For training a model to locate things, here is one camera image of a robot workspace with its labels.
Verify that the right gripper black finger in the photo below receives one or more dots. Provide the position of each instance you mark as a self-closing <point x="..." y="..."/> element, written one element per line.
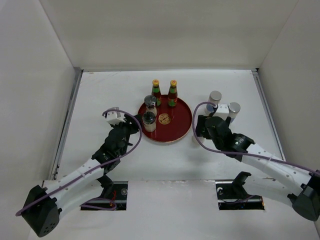
<point x="200" y="128"/>
<point x="228" y="120"/>

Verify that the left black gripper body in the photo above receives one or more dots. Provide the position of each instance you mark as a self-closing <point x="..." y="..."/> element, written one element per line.
<point x="129" y="129"/>

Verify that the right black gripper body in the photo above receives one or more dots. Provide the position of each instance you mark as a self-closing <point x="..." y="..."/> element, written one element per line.
<point x="217" y="144"/>

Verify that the black cap spice jar front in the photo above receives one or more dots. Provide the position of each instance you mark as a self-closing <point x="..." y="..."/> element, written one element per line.
<point x="196" y="139"/>

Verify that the black cap glass shaker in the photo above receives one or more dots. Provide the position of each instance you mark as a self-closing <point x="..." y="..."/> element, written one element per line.
<point x="149" y="121"/>

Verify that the silver lid jar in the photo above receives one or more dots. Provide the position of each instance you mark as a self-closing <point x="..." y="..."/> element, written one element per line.
<point x="233" y="108"/>
<point x="214" y="98"/>

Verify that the green label sauce bottle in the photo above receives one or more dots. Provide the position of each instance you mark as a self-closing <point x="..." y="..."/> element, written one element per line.
<point x="156" y="91"/>
<point x="172" y="96"/>

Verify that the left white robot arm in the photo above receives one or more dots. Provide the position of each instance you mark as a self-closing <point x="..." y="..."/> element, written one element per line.
<point x="44" y="207"/>

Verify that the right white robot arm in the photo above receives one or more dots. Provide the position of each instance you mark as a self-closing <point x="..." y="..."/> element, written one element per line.
<point x="293" y="185"/>

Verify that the red round tray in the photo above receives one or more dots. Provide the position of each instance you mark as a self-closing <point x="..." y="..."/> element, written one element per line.
<point x="172" y="123"/>

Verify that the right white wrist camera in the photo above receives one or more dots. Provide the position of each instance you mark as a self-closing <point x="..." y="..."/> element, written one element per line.
<point x="222" y="111"/>

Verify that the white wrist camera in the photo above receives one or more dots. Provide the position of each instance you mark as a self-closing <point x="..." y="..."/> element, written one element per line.
<point x="114" y="117"/>
<point x="222" y="111"/>

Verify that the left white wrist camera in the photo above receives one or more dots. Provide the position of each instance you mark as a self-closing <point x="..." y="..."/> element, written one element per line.
<point x="114" y="117"/>

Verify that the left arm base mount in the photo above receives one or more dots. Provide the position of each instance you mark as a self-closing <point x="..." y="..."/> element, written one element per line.
<point x="113" y="198"/>

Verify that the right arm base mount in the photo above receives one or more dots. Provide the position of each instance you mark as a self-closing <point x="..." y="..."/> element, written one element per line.
<point x="231" y="195"/>

